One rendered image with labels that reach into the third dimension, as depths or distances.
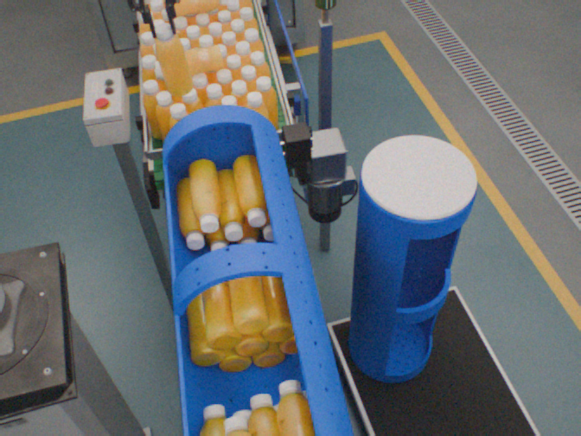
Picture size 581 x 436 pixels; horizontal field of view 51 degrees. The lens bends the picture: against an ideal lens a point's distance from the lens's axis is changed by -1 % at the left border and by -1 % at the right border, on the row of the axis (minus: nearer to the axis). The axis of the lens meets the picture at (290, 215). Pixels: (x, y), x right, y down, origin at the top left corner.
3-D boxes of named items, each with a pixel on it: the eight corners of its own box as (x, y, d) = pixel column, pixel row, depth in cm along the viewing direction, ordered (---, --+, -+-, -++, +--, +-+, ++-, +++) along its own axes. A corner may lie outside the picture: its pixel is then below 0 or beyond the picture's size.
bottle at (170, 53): (189, 75, 157) (174, 21, 144) (197, 92, 153) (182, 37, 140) (164, 84, 156) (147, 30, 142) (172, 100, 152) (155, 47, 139)
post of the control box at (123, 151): (172, 312, 249) (105, 126, 172) (171, 304, 251) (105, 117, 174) (181, 310, 249) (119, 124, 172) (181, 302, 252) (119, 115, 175)
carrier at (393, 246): (335, 364, 215) (414, 397, 206) (341, 200, 148) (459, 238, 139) (366, 300, 231) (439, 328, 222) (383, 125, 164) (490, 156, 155)
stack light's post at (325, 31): (321, 250, 265) (320, 27, 181) (319, 242, 268) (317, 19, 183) (330, 248, 266) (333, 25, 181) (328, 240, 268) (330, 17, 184)
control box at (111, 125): (93, 148, 166) (82, 118, 158) (95, 100, 179) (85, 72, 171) (130, 142, 167) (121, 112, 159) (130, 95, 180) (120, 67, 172)
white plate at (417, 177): (344, 195, 147) (344, 199, 148) (458, 233, 138) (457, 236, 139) (385, 123, 162) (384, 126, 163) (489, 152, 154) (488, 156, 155)
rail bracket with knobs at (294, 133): (280, 170, 172) (278, 143, 164) (276, 152, 177) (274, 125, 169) (316, 164, 173) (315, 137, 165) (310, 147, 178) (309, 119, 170)
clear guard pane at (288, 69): (308, 204, 222) (305, 99, 185) (272, 72, 271) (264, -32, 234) (309, 204, 222) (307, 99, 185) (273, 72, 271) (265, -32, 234)
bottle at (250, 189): (226, 163, 146) (235, 217, 136) (248, 149, 144) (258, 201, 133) (244, 177, 151) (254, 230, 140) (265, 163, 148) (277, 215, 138)
